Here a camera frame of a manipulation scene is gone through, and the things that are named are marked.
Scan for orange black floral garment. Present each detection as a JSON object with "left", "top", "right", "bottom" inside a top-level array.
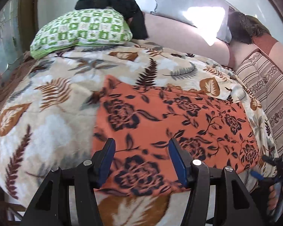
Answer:
[{"left": 92, "top": 75, "right": 259, "bottom": 196}]

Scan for person bare foot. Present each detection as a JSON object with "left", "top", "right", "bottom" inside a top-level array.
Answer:
[{"left": 266, "top": 183, "right": 283, "bottom": 215}]

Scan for striped beige floral cushion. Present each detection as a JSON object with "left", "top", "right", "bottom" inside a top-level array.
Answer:
[{"left": 236, "top": 51, "right": 283, "bottom": 154}]

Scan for beige leaf pattern blanket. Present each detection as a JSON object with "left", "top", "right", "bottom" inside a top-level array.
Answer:
[{"left": 0, "top": 41, "right": 278, "bottom": 225}]

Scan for stained glass door panel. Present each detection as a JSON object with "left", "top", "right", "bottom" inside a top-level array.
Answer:
[{"left": 0, "top": 0, "right": 23, "bottom": 87}]

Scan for pink sofa backrest cushion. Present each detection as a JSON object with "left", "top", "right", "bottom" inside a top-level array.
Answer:
[{"left": 144, "top": 13, "right": 236, "bottom": 68}]

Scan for green white patterned pillow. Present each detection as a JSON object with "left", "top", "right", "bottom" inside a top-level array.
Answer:
[{"left": 30, "top": 8, "right": 133, "bottom": 60}]

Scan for white lavender pillow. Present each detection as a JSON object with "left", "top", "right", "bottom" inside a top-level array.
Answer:
[{"left": 152, "top": 0, "right": 231, "bottom": 46}]

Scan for black garment on pillow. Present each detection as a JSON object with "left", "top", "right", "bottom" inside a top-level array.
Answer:
[{"left": 75, "top": 0, "right": 149, "bottom": 40}]

